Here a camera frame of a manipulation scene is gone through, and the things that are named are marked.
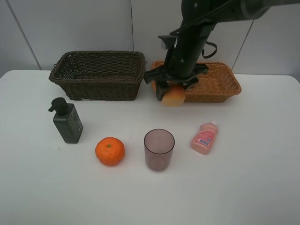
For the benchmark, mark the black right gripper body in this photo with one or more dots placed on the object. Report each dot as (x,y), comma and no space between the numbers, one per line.
(175,68)

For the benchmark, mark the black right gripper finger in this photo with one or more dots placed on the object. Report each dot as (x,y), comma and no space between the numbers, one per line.
(188,83)
(161,88)

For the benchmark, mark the peach coloured bread bun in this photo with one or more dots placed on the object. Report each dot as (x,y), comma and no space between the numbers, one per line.
(175,96)

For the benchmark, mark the translucent purple plastic cup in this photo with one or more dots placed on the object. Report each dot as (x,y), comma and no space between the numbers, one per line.
(158,149)

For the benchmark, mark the pink lotion bottle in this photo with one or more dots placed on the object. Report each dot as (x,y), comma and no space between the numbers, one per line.
(204,139)

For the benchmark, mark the orange mandarin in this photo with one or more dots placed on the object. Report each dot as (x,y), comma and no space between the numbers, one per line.
(110,151)

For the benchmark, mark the dark green pump bottle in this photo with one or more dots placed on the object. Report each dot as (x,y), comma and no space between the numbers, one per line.
(66,120)

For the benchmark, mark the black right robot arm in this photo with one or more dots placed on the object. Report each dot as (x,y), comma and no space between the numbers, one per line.
(185,44)

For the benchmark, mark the light orange wicker basket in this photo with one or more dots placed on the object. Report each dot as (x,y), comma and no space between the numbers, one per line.
(216,86)

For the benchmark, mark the dark brown wicker basket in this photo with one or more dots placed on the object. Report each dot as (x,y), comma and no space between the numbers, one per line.
(100,75)

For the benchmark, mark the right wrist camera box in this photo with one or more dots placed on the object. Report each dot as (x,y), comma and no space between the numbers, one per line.
(168,41)

